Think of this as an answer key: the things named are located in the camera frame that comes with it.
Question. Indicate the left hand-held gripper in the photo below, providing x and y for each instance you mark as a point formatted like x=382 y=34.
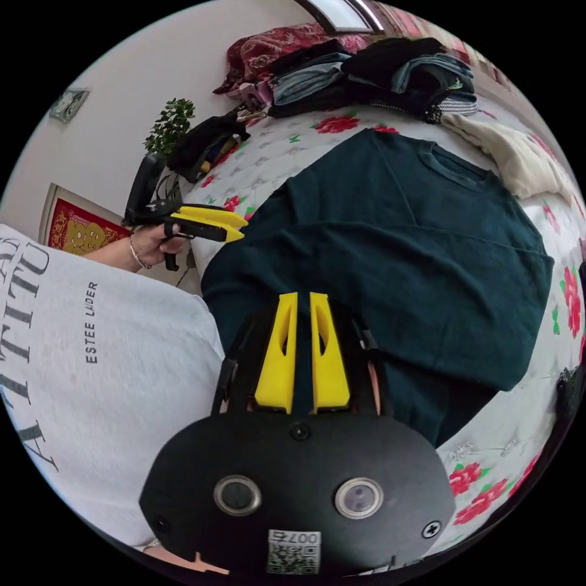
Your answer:
x=155 y=211

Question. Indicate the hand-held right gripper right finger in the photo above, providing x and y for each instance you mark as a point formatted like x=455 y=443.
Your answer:
x=330 y=371

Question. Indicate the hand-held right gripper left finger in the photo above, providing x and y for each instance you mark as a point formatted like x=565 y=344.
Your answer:
x=276 y=366

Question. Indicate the person's left forearm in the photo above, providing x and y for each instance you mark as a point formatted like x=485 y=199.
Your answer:
x=114 y=254

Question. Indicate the dark green long sleeve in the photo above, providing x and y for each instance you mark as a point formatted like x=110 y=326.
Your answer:
x=389 y=247

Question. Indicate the person's right hand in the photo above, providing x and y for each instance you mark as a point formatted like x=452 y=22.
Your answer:
x=375 y=387

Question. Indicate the person's left hand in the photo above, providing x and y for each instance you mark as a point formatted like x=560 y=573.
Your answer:
x=151 y=247

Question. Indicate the black bag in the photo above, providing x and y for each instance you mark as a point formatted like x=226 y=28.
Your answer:
x=206 y=142

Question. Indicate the bed with floral quilt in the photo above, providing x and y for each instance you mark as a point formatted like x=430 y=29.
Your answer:
x=274 y=151

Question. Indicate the green potted plant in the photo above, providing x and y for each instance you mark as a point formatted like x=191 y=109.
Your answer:
x=169 y=126

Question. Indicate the red and gold framed picture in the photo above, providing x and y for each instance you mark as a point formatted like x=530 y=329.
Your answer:
x=78 y=229

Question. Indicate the person's body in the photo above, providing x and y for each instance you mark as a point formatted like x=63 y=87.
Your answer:
x=100 y=366

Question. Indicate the dark red patterned pillow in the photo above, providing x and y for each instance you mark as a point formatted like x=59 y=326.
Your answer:
x=279 y=46

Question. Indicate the pile of clothes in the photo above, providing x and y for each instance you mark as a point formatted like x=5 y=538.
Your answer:
x=366 y=78

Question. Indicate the window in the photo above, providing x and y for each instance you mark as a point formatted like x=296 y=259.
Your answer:
x=341 y=13

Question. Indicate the cream white sweater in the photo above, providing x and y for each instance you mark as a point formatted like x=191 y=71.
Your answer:
x=508 y=155

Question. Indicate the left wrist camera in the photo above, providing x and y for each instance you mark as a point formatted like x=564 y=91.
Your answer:
x=143 y=183

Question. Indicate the small framed wall picture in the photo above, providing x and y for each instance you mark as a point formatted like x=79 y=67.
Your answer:
x=68 y=105

